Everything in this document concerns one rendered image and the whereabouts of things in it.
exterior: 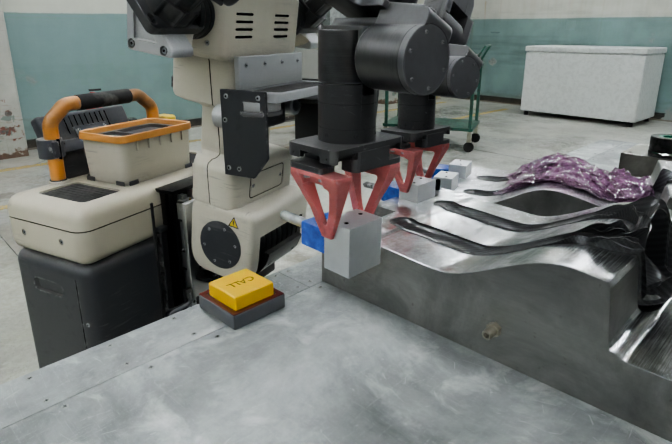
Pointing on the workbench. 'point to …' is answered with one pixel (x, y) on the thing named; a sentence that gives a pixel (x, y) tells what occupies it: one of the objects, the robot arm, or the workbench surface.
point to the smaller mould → (641, 160)
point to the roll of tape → (661, 143)
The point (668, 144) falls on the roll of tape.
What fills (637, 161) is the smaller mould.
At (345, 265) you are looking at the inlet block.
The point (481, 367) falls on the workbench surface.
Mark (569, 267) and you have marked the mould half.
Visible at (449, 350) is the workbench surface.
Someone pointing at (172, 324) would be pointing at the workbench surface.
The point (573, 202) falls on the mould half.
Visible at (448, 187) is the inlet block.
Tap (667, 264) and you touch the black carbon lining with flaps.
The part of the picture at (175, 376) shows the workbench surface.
